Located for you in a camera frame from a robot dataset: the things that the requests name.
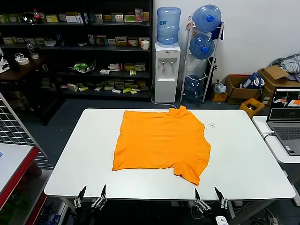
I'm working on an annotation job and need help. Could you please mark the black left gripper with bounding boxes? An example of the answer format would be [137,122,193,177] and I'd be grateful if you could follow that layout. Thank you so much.
[74,184,107,225]

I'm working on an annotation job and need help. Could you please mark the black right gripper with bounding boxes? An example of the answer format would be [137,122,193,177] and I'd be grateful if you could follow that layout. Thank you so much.
[194,187,229,225]

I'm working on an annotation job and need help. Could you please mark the orange t-shirt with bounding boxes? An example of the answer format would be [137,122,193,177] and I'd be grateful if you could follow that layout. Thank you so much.
[112,105,211,186]

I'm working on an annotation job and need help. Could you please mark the pile of grey clothes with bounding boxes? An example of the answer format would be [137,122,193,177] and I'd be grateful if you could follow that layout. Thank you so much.
[270,53,300,83]

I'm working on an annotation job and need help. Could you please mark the white power strip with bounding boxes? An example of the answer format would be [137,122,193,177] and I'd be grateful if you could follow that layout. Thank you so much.
[171,201,195,207]

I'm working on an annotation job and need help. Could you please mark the small dark crumbs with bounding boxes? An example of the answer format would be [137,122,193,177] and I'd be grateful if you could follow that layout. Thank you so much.
[199,120,216,132]

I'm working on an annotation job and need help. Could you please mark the white table with red edge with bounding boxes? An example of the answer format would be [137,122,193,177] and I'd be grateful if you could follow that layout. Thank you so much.
[0,142,49,225]

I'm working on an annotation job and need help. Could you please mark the small white side table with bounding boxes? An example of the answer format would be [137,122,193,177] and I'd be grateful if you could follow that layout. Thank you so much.
[252,115,300,164]

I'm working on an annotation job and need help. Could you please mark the yellow plastic bin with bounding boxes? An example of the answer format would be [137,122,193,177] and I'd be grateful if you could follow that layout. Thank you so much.
[239,97,265,119]

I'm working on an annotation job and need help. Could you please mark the small yellow cardboard box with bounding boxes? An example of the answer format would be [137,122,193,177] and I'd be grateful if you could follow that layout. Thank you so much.
[212,91,228,102]

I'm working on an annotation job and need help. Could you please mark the grey laptop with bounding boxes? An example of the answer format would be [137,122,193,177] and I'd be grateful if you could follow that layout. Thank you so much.
[266,87,300,156]

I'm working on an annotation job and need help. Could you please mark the open brown cardboard box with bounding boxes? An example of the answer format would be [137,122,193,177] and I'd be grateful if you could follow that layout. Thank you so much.
[225,74,261,105]

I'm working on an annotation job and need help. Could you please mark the blue water jug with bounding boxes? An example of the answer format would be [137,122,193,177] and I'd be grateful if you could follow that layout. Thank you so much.
[183,75,204,101]
[192,4,222,33]
[189,33,215,60]

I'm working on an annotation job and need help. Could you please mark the grey plastic bag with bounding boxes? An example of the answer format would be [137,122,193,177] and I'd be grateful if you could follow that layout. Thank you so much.
[213,79,227,94]

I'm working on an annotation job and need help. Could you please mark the green and white bag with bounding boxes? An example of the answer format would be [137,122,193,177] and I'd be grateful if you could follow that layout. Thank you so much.
[68,60,97,75]

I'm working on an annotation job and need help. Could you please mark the red white medicine box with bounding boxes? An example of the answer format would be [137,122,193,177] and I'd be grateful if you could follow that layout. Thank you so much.
[108,62,123,71]

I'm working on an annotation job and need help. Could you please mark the white water dispenser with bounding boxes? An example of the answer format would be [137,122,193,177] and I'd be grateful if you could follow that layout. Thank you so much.
[154,42,181,103]

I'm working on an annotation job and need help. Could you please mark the large brown cardboard box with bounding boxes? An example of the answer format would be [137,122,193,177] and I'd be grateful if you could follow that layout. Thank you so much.
[257,65,300,104]

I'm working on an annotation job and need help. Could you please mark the dark wooden desk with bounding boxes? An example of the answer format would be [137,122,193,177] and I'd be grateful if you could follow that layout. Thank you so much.
[0,55,59,126]

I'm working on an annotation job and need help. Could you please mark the black shelf unit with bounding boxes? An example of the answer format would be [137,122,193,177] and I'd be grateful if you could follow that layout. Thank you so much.
[0,0,153,102]

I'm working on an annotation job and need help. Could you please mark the white metal jug rack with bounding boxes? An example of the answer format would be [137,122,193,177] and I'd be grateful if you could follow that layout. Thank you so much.
[180,15,225,104]

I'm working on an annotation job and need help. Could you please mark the black cup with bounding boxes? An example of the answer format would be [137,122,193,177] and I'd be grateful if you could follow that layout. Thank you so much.
[6,55,21,72]

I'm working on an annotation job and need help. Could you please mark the yellow white medicine box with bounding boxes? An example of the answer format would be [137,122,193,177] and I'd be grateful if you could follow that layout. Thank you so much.
[115,35,128,46]

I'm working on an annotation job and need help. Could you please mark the clear plastic water bottle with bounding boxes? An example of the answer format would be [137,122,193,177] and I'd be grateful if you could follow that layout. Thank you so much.
[25,41,35,57]

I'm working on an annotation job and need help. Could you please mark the upright blue water bottle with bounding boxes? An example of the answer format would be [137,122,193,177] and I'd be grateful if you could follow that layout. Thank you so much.
[156,6,182,46]

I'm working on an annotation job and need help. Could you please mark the cola bottle red cap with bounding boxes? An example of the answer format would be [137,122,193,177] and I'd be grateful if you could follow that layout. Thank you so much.
[33,8,43,24]

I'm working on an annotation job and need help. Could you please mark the shiny glass bowl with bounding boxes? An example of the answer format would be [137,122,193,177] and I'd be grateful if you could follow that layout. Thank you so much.
[22,13,37,24]

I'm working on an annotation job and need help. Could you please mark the white power cord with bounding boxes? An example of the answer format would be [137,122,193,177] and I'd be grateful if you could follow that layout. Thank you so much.
[190,203,207,220]

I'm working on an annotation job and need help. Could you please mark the white wire grid panel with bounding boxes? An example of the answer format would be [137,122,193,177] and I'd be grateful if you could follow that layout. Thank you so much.
[0,92,49,159]

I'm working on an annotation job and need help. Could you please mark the white dispenser hose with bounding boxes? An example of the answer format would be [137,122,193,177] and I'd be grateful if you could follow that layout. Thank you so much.
[150,79,178,110]

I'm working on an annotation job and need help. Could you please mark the blue bag with white handles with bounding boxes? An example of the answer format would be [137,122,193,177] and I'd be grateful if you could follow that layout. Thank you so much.
[241,72,265,90]

